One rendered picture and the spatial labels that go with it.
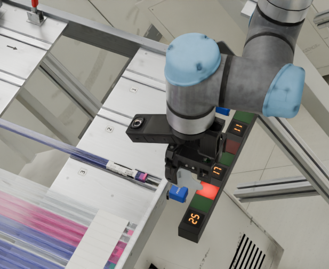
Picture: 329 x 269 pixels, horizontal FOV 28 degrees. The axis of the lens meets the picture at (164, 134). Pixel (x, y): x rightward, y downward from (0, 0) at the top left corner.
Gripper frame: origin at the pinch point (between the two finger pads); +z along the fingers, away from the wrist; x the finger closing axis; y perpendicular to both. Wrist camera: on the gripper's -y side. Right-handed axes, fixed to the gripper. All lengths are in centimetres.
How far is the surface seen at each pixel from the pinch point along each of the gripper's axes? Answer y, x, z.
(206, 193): 4.5, 2.6, 5.8
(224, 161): 5.0, 10.5, 5.8
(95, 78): -111, 137, 176
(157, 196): -2.7, -3.4, 2.7
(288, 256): 20, 34, 81
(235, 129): 4.2, 18.4, 5.8
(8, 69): -45.5, 12.9, 4.9
